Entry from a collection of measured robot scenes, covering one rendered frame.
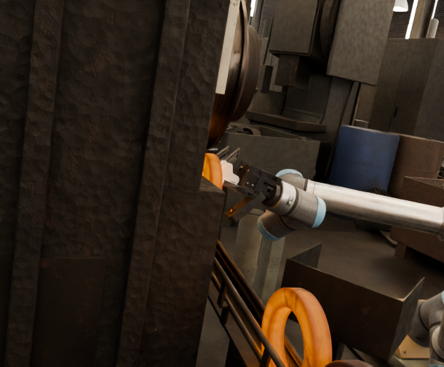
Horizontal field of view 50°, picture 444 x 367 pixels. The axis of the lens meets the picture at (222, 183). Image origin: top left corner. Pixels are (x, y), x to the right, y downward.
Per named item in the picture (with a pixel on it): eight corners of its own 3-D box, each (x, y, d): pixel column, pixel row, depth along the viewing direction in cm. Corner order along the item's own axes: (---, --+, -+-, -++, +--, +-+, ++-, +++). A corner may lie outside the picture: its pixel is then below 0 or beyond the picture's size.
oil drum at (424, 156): (392, 226, 474) (414, 137, 456) (356, 208, 527) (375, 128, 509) (437, 229, 496) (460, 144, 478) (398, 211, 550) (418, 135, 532)
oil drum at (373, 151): (343, 221, 457) (364, 129, 439) (311, 204, 511) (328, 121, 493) (392, 225, 480) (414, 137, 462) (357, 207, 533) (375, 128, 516)
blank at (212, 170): (215, 164, 115) (228, 164, 116) (196, 145, 128) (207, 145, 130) (203, 222, 120) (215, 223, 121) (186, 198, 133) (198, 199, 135)
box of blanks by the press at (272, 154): (211, 228, 366) (228, 128, 351) (159, 197, 430) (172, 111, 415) (305, 223, 428) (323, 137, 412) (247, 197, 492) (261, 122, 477)
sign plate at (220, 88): (215, 92, 91) (231, -7, 87) (178, 84, 114) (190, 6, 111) (226, 95, 92) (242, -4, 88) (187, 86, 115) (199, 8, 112)
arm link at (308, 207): (307, 234, 141) (330, 223, 134) (273, 221, 136) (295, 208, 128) (306, 207, 146) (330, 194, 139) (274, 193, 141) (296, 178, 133)
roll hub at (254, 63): (234, 125, 129) (252, 18, 124) (201, 113, 155) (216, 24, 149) (252, 128, 132) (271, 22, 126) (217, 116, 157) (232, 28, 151)
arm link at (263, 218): (282, 219, 156) (307, 204, 147) (275, 248, 149) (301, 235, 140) (259, 204, 153) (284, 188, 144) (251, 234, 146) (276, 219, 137)
